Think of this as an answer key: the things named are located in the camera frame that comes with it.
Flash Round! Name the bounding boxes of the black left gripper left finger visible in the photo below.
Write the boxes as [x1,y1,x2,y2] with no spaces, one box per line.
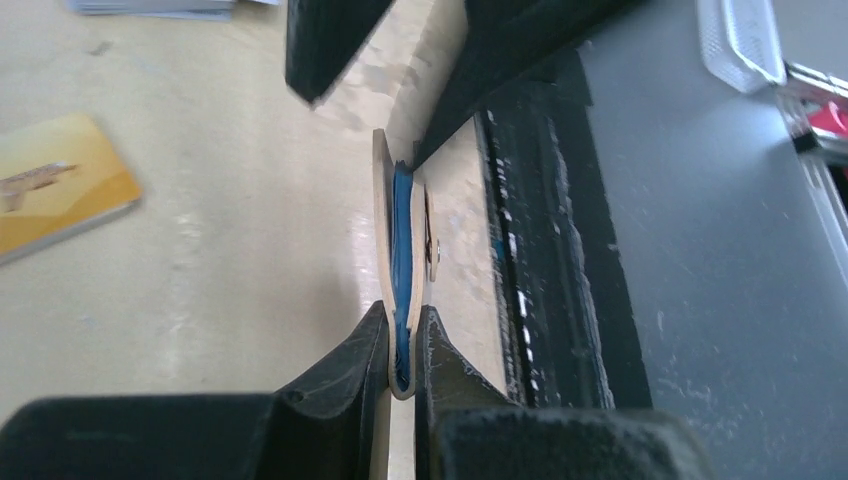
[1,302,390,479]

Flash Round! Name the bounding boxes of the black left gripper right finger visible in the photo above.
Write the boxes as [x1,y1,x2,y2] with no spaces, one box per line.
[415,306,715,479]

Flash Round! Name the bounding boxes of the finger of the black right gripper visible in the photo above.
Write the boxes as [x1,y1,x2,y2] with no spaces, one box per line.
[411,1,636,169]
[285,0,393,106]

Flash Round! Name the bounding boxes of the tan leather card holder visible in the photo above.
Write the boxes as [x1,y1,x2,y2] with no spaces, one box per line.
[372,129,440,400]

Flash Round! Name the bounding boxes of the gold credit card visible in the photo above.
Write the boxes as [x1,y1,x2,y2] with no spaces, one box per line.
[1,114,143,264]

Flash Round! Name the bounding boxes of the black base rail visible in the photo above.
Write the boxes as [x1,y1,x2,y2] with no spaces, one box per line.
[474,48,653,409]

